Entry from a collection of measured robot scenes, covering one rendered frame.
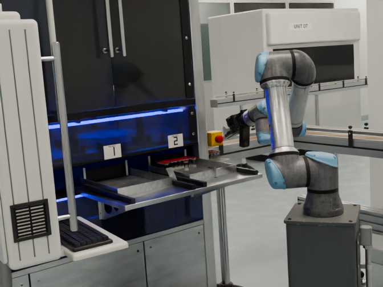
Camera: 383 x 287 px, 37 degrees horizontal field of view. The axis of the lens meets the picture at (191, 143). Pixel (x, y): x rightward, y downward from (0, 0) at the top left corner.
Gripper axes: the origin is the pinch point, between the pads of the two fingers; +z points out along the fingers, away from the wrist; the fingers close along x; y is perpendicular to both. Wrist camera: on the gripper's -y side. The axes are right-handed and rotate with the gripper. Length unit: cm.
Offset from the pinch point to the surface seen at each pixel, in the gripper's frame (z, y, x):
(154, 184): -12, -17, 55
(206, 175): -14.1, -18.6, 29.2
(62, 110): -54, 4, 104
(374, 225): -11, -63, -67
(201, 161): 8.8, -7.0, 12.2
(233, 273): 96, -66, -49
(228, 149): 20.5, -0.9, -16.2
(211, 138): 6.2, 3.1, 3.4
